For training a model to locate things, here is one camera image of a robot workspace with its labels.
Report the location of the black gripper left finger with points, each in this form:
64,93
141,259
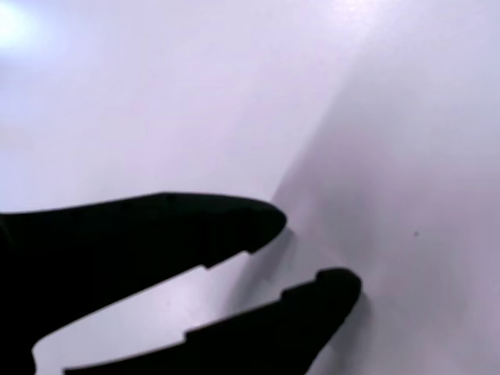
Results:
117,250

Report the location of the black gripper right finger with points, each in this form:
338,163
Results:
297,328

